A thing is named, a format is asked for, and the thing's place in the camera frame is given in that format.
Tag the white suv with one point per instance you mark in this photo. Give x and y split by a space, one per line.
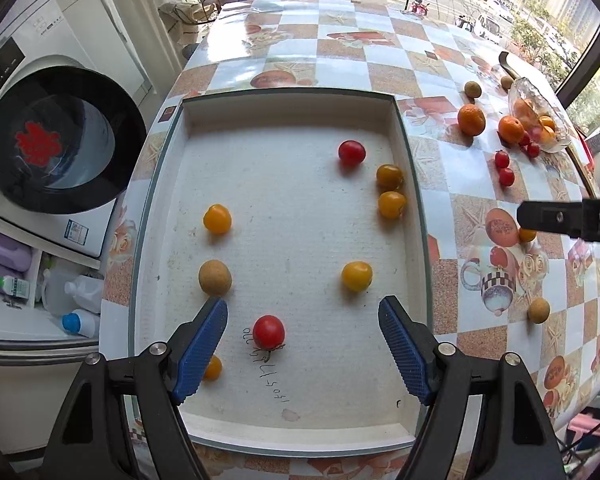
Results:
488 26

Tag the pink plastic stool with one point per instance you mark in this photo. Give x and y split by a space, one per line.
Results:
592 435

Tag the kiwi by bag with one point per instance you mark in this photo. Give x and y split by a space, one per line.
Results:
506 82

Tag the checkered printed tablecloth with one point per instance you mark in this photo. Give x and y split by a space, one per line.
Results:
340 70

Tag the white bottle blue cap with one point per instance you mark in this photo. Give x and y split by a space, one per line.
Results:
82 324

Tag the kiwi on table far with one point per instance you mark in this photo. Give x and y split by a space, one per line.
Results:
472 89

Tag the dark window frame post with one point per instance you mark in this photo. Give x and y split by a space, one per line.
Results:
585 57

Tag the orange mandarin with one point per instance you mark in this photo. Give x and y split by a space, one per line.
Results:
510 129
548 136
471 119
547 122

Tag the brownish yellow cherry tomato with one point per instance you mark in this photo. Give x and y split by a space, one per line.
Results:
389 176

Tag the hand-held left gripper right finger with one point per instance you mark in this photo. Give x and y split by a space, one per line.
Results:
405 350

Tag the red cherry tomato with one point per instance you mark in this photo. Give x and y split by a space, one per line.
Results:
533 149
524 140
351 152
501 159
268 331
506 176

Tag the clear plastic jug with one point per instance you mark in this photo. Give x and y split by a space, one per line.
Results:
60 292

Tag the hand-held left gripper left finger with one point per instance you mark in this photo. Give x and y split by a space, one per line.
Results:
200 352

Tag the brown longan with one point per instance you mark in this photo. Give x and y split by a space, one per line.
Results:
538 310
215 277

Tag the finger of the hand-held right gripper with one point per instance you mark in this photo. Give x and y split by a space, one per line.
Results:
545 216

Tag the clear glass bowl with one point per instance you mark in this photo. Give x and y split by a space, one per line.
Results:
530 91

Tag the red scooter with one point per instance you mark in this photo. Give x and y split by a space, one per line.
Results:
418 6

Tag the white washing machine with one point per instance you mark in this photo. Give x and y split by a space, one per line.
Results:
65 135

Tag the purple detergent bottle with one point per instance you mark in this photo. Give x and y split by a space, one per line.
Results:
5 250

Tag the beige cloth bag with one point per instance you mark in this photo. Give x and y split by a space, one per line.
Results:
190 17

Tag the white foam tray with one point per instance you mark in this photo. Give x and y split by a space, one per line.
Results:
290 240

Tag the parked scooter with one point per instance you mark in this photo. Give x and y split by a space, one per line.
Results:
463 21

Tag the white bottle green cap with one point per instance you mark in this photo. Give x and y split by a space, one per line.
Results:
15 287

